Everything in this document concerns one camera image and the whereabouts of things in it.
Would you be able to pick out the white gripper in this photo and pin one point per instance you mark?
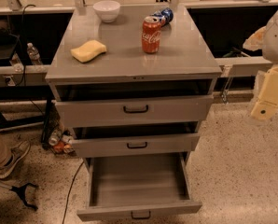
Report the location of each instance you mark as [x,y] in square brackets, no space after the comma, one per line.
[277,41]

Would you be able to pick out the yellow sponge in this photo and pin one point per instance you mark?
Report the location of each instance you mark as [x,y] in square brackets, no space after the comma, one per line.
[88,51]

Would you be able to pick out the middle grey drawer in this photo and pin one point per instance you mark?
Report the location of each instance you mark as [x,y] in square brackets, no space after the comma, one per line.
[135,145]

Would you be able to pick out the grey drawer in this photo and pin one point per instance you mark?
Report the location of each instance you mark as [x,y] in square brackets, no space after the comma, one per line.
[135,145]
[137,187]
[134,111]

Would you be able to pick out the grey drawer cabinet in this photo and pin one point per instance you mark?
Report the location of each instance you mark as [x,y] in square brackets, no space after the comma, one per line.
[183,66]

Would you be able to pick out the bottom grey drawer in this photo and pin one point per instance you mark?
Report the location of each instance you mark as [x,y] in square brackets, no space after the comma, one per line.
[137,187]

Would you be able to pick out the top grey drawer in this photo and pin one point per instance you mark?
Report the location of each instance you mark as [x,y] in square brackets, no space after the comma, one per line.
[134,111]

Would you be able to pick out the blue pepsi can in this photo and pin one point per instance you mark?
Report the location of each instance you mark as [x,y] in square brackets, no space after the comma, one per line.
[165,15]

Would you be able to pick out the red coca-cola can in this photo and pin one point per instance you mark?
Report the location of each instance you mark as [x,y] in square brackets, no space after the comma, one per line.
[151,31]

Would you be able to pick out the white bowl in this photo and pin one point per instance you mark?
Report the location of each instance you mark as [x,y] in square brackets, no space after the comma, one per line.
[107,10]

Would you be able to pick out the clutter of bottles on floor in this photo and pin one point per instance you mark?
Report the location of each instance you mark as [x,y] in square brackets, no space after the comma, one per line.
[60,143]

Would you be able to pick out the clear water bottle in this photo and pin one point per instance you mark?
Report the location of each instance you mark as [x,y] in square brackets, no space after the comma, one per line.
[33,54]

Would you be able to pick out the grey sneaker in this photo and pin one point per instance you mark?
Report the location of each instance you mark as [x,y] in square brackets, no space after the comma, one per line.
[18,152]

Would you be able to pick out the black chair base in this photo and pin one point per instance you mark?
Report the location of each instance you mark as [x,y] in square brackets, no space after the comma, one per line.
[21,192]

